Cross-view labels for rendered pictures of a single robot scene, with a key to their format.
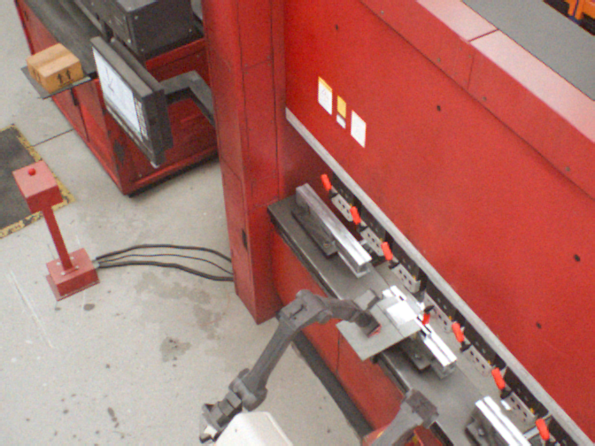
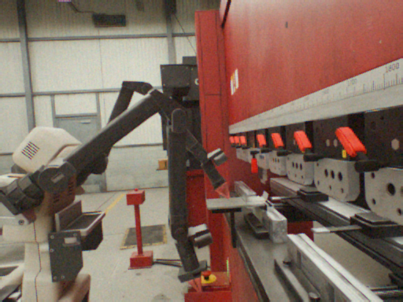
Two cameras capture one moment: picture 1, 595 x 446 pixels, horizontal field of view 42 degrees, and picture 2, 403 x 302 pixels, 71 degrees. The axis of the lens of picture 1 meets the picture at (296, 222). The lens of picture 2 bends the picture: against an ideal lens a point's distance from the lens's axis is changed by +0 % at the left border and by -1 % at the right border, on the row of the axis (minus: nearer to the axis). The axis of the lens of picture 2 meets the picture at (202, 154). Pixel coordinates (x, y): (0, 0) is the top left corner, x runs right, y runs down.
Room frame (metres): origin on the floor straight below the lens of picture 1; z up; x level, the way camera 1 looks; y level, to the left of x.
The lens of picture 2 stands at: (0.38, -0.82, 1.31)
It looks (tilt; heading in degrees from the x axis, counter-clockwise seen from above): 3 degrees down; 28
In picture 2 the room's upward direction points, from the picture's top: 4 degrees counter-clockwise
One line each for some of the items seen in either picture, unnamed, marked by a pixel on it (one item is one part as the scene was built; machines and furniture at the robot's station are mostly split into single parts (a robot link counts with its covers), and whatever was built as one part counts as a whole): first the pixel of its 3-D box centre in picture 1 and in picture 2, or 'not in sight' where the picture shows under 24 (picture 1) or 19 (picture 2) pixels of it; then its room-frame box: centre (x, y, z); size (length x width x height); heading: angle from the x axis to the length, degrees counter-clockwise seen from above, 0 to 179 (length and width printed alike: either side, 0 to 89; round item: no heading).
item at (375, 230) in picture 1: (380, 226); (250, 145); (1.91, -0.31, 1.26); 0.15 x 0.09 x 0.17; 30
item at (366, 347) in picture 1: (378, 326); (233, 202); (1.64, -0.30, 1.00); 0.26 x 0.18 x 0.01; 120
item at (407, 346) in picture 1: (401, 339); (254, 224); (1.65, -0.40, 0.89); 0.30 x 0.05 x 0.03; 30
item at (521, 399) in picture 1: (527, 390); (308, 151); (1.21, -0.71, 1.26); 0.15 x 0.09 x 0.17; 30
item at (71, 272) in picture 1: (54, 231); (138, 226); (2.65, 1.25, 0.41); 0.25 x 0.20 x 0.83; 120
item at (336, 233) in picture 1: (331, 229); (244, 193); (2.19, -0.15, 0.92); 0.50 x 0.06 x 0.10; 30
